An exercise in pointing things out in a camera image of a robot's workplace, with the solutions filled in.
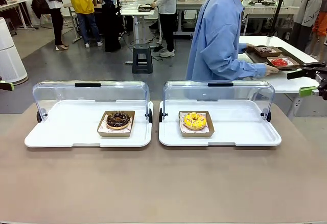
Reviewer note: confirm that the clear plastic dome lid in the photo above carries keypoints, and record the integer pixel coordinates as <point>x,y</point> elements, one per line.
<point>220,84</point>
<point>87,84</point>

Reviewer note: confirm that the person's right hand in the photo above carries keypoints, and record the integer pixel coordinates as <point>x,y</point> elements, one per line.
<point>269,70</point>

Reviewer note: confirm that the long white work table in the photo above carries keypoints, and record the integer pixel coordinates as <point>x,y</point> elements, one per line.
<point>268,11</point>

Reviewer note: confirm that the white air purifier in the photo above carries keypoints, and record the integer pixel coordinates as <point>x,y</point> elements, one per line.
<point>10,55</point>

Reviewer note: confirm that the white standing desk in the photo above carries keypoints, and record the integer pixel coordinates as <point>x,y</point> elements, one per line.
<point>138,12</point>

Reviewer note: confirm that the person in white shirt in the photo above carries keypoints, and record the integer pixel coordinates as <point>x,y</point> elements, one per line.
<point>167,4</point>

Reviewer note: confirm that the black tripod stand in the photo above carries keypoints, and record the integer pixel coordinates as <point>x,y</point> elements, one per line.
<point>279,4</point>

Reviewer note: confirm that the red glazed donut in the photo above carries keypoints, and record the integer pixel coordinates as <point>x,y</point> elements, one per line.
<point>276,62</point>

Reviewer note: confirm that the yellow sprinkled donut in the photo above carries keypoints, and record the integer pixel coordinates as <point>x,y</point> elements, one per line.
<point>190,123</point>

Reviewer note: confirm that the person in black vest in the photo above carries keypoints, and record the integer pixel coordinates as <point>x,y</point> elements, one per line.
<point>55,9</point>

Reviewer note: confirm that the brown cardboard donut box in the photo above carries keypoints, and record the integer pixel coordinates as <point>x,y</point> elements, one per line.
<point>277,53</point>
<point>293,62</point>
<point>113,134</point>
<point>196,134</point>

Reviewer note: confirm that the person's right forearm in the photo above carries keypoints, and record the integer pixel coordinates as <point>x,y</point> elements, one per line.
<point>245,68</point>

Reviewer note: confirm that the person's left hand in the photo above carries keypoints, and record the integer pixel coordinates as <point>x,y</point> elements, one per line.
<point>251,48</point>

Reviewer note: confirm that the dark brown serving tray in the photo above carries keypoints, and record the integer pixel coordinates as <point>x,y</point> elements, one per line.
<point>258,59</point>

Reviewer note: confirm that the black step stool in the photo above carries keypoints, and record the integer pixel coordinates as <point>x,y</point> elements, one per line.
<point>142,58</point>

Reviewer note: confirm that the chocolate rainbow sprinkle donut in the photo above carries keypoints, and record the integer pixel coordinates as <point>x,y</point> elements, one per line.
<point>264,49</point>

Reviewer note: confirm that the person in blue shirt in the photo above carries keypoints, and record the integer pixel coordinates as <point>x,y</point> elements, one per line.
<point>214,35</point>

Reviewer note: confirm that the white side table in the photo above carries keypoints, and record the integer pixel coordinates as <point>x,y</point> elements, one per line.
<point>288,45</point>

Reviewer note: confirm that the person in dark plaid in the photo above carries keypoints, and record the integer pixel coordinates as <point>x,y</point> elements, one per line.
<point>110,17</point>

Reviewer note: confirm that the white plastic display tray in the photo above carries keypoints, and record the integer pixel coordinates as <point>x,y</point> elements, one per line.
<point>66,124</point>
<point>242,122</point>

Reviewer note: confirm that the person's left forearm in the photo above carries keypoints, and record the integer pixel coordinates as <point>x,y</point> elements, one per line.
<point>242,48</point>

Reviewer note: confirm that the chocolate nut donut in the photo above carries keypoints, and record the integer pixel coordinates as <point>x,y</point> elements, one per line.
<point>112,123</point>

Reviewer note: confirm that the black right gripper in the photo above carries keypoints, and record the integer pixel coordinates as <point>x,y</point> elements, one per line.
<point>323,83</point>

